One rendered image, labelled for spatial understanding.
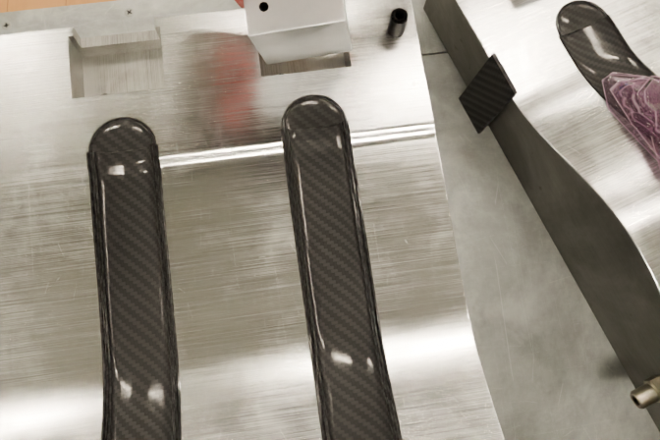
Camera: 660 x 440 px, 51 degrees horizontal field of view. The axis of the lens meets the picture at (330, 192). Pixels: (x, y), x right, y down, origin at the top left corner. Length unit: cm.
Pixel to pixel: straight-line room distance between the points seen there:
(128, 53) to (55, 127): 7
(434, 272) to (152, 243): 16
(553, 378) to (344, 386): 17
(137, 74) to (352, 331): 20
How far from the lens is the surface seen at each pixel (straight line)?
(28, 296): 40
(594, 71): 49
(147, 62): 45
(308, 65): 44
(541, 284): 49
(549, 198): 47
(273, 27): 35
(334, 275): 38
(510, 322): 48
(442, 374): 37
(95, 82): 45
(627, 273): 43
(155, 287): 39
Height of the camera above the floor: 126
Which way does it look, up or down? 75 degrees down
